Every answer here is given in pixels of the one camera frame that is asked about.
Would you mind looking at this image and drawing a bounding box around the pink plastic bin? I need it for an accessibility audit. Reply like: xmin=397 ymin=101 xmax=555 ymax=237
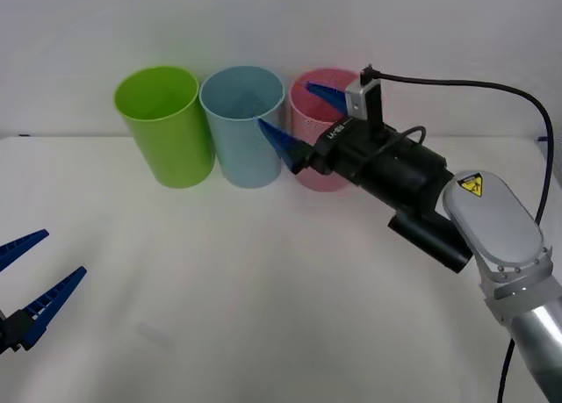
xmin=288 ymin=68 xmax=377 ymax=192

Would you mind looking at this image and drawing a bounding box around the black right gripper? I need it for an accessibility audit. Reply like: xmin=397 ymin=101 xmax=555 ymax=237
xmin=254 ymin=82 xmax=400 ymax=187

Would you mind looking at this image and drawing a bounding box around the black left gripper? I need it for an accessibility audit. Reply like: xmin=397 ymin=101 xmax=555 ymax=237
xmin=0 ymin=229 xmax=88 ymax=356

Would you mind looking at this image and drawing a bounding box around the green plastic bin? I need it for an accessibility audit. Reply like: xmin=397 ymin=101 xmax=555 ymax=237
xmin=113 ymin=65 xmax=216 ymax=189

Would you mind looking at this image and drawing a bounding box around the pale blue plastic bin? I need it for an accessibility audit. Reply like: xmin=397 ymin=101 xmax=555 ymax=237
xmin=198 ymin=65 xmax=285 ymax=189

